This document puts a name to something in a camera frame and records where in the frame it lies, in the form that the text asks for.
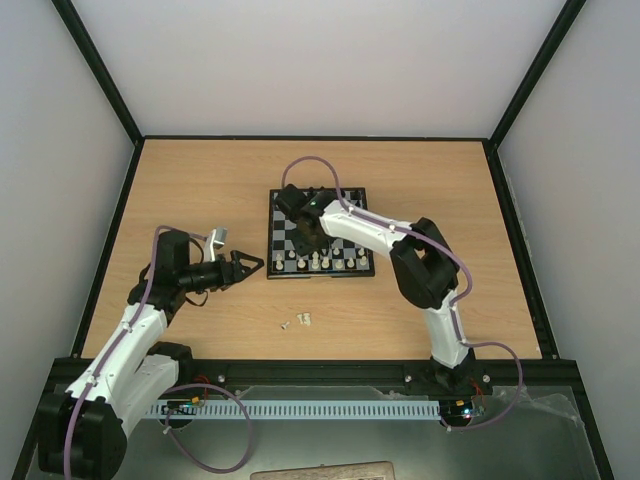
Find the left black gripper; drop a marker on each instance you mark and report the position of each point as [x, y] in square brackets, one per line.
[238, 275]

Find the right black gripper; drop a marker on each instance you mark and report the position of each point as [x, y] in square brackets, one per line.
[306, 238]

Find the white chess pieces pile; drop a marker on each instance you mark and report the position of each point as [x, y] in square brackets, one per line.
[304, 319]

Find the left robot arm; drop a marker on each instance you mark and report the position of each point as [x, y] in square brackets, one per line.
[83, 431]

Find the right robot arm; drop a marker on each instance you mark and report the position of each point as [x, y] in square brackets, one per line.
[424, 267]

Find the black chess pieces row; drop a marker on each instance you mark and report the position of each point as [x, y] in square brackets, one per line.
[355, 195]

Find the left controller board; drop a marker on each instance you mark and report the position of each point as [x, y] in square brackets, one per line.
[182, 406]

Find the right green controller board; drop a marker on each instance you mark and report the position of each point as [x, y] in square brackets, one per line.
[466, 408]

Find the black and silver chessboard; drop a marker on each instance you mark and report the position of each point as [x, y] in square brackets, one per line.
[279, 241]

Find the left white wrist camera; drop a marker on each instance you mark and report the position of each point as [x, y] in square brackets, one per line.
[213, 242]

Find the light blue cable duct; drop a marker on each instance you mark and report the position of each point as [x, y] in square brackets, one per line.
[422, 410]

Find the black aluminium frame rail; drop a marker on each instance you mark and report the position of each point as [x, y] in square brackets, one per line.
[385, 375]

